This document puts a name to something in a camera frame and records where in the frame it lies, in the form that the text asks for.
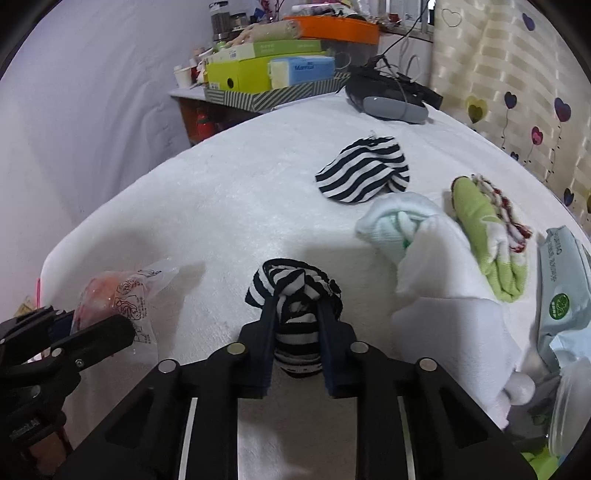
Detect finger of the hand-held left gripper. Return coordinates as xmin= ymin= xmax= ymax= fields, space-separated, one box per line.
xmin=47 ymin=315 xmax=137 ymax=371
xmin=0 ymin=306 xmax=77 ymax=366

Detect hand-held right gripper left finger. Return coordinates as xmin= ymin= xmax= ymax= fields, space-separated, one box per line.
xmin=55 ymin=300 xmax=279 ymax=480

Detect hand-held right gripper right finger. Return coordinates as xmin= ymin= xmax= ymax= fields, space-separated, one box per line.
xmin=316 ymin=296 xmax=539 ymax=480

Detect black white striped sock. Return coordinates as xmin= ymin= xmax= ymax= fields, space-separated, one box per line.
xmin=315 ymin=135 xmax=411 ymax=205
xmin=245 ymin=258 xmax=345 ymax=380

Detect clear plastic packet red contents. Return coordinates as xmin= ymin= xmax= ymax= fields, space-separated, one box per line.
xmin=75 ymin=262 xmax=185 ymax=354

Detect white cloth pouch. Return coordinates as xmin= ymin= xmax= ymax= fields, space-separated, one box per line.
xmin=392 ymin=231 xmax=523 ymax=431

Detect green towel roll crochet trim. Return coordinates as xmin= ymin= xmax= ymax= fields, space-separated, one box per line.
xmin=450 ymin=174 xmax=534 ymax=304

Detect person's left hand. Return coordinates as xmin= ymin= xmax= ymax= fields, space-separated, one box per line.
xmin=22 ymin=431 xmax=74 ymax=477

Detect white fleece blanket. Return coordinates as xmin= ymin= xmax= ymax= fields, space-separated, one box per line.
xmin=39 ymin=90 xmax=591 ymax=480

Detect white mint sock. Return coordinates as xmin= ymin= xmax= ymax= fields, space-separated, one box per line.
xmin=355 ymin=193 xmax=458 ymax=265

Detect flat black white striped sock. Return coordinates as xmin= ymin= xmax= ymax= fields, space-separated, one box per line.
xmin=315 ymin=135 xmax=411 ymax=205

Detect red bottle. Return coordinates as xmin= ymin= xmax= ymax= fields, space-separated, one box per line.
xmin=196 ymin=108 xmax=214 ymax=140

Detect wet wipes pack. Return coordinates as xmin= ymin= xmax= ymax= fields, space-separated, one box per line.
xmin=536 ymin=225 xmax=591 ymax=371

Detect striped cardboard box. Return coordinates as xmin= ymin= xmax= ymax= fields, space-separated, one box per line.
xmin=204 ymin=71 xmax=352 ymax=112

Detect clear plastic jar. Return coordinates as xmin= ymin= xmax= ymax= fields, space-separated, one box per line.
xmin=549 ymin=355 xmax=591 ymax=459

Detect grey black headset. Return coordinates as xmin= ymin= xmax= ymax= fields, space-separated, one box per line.
xmin=345 ymin=65 xmax=444 ymax=125

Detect side table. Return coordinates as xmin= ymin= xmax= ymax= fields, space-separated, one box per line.
xmin=168 ymin=87 xmax=259 ymax=148

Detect lime green box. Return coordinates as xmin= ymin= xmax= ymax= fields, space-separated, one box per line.
xmin=205 ymin=56 xmax=278 ymax=93

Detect blue manual box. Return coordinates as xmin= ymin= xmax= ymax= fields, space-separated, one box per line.
xmin=269 ymin=55 xmax=336 ymax=88

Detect flat light green box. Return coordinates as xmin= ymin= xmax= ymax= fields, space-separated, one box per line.
xmin=210 ymin=39 xmax=325 ymax=64

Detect orange box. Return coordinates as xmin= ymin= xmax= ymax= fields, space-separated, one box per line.
xmin=283 ymin=16 xmax=380 ymax=46

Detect glass jar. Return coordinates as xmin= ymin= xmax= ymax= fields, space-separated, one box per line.
xmin=209 ymin=2 xmax=232 ymax=42

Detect cream curtain heart print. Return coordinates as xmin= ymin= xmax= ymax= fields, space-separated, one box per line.
xmin=429 ymin=0 xmax=591 ymax=224

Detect black cable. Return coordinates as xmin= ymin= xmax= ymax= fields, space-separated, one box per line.
xmin=376 ymin=0 xmax=437 ymax=81

